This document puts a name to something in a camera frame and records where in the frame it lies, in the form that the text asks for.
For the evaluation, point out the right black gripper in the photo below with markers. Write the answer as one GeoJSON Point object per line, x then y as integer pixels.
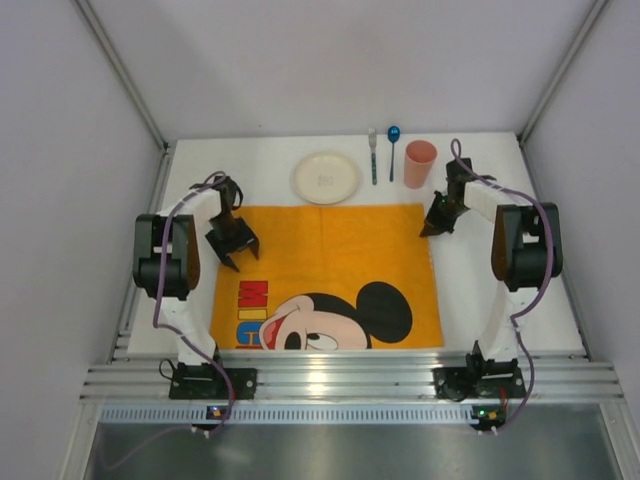
{"type": "Point", "coordinates": [441, 218]}

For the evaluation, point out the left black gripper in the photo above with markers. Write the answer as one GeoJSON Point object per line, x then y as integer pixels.
{"type": "Point", "coordinates": [231, 241]}

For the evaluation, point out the orange cartoon mouse towel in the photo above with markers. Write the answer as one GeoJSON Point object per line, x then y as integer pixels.
{"type": "Point", "coordinates": [330, 278]}

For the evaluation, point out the cream round plate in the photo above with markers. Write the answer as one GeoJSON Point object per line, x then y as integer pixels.
{"type": "Point", "coordinates": [326, 178]}

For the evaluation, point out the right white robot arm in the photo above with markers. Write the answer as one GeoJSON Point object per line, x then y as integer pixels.
{"type": "Point", "coordinates": [526, 250]}

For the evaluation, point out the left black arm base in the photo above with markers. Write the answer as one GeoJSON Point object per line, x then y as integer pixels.
{"type": "Point", "coordinates": [204, 382]}

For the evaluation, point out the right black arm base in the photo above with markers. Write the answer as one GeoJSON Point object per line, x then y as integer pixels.
{"type": "Point", "coordinates": [480, 378]}

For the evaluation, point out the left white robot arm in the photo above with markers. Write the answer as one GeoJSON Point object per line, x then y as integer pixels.
{"type": "Point", "coordinates": [176, 255]}

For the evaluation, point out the pink plastic cup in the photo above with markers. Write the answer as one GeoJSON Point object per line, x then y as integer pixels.
{"type": "Point", "coordinates": [420, 155]}

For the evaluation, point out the blue metallic spoon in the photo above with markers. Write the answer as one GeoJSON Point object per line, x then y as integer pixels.
{"type": "Point", "coordinates": [393, 136]}

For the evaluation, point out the fork with teal handle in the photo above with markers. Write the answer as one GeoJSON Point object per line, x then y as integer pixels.
{"type": "Point", "coordinates": [372, 141]}

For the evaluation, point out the aluminium mounting rail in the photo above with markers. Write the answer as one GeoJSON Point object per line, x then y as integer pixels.
{"type": "Point", "coordinates": [371, 375]}

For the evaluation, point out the perforated grey cable duct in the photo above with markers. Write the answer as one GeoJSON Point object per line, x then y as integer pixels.
{"type": "Point", "coordinates": [299, 414]}

